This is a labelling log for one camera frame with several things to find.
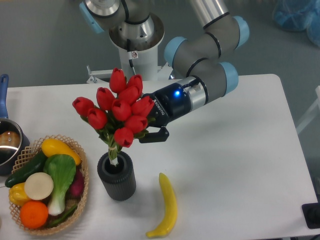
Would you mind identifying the green bok choy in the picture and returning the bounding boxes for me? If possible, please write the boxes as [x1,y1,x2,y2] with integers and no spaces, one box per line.
[43,154,76,216]

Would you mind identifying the dark green cucumber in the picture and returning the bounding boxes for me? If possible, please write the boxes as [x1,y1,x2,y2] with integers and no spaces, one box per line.
[5,150,48,188]

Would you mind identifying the green chili pepper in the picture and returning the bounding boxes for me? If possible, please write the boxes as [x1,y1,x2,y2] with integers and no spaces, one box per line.
[47,205,78,228]

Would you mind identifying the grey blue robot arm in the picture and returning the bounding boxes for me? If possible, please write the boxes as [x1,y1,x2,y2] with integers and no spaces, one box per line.
[79,0,250,143]

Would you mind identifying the yellow squash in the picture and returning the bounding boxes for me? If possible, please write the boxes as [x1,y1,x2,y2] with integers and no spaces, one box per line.
[41,138,82,166]

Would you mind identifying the yellow bell pepper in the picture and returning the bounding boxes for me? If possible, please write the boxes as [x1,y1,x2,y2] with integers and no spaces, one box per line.
[9,182,31,207]

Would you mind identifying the yellow banana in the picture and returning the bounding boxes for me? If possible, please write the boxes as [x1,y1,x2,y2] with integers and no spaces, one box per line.
[145,172,178,239]

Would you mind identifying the orange fruit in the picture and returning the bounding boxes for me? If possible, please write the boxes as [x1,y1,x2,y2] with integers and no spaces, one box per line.
[19,201,49,229]

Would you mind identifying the woven wicker basket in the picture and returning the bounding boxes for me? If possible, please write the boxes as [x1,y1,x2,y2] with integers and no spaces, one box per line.
[9,135,89,236]

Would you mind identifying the dark grey ribbed vase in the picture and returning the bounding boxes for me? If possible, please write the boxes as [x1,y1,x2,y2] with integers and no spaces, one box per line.
[97,151,136,201]

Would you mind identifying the red tulip bouquet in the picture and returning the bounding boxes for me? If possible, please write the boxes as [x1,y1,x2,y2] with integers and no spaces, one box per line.
[72,68,155,166]

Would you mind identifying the blue plastic bag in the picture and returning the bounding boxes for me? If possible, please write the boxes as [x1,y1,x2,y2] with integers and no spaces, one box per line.
[272,0,320,47]

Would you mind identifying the blue handled saucepan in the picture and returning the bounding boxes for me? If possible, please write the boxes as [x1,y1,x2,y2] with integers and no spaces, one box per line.
[0,74,30,176]

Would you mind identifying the white frame at right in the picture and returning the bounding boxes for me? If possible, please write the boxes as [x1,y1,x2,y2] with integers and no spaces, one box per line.
[295,85,320,135]

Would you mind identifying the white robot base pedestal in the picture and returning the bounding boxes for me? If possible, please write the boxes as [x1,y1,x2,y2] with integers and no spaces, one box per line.
[83,8,165,81]

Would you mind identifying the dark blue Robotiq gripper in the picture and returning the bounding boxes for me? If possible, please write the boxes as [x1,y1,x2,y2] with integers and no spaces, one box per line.
[139,83,192,144]

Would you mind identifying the black device at edge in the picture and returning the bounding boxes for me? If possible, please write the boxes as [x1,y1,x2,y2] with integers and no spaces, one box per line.
[301,202,320,229]

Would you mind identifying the purple sweet potato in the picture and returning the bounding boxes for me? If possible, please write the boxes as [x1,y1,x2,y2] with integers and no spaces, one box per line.
[69,169,85,197]

